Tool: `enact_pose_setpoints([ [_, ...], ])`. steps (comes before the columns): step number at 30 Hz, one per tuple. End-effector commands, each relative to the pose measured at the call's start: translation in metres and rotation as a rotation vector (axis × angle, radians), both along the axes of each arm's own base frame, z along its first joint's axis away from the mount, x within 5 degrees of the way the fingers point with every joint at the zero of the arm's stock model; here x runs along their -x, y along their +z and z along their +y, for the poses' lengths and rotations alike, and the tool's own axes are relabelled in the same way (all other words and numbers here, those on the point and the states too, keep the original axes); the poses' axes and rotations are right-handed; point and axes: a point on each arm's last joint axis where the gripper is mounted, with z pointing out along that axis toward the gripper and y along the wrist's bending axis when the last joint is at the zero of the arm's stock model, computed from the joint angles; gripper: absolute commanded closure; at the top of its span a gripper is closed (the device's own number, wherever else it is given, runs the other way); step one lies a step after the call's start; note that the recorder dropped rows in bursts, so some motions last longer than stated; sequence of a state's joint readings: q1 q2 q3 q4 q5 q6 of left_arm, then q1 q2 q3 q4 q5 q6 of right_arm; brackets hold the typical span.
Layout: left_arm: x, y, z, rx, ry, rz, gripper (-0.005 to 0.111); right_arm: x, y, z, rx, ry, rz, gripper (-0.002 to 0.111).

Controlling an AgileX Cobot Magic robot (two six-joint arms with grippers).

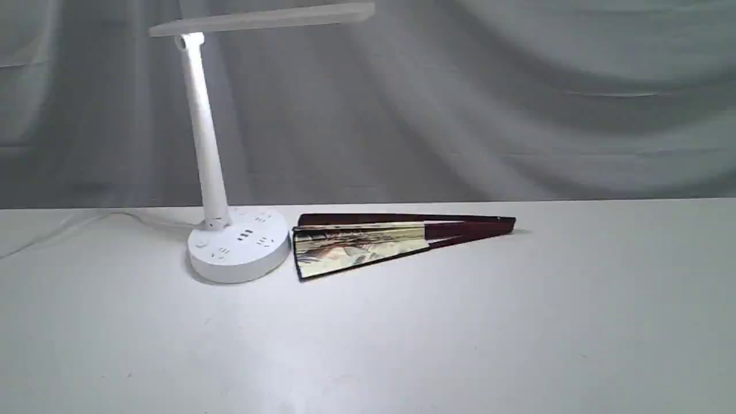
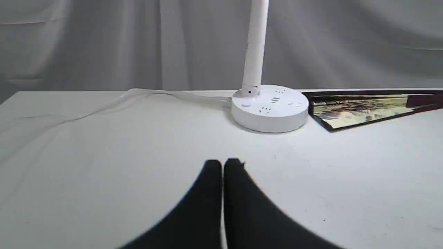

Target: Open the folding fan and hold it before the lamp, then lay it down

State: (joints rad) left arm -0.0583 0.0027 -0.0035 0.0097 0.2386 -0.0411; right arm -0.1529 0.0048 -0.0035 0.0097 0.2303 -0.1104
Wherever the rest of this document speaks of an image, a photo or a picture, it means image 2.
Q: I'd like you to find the white desk lamp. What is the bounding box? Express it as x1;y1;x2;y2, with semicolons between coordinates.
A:
231;0;309;133

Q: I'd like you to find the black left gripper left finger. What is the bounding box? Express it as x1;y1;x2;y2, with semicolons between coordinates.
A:
123;159;223;249

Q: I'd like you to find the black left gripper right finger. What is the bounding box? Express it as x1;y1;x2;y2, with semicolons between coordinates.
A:
224;158;338;249

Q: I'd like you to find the grey backdrop curtain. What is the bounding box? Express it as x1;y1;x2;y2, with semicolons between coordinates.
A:
0;0;443;101

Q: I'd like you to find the white power cable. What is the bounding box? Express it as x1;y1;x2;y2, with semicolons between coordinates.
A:
0;89;232;136

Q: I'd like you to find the painted paper folding fan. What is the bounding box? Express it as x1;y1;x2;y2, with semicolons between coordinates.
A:
304;90;443;132

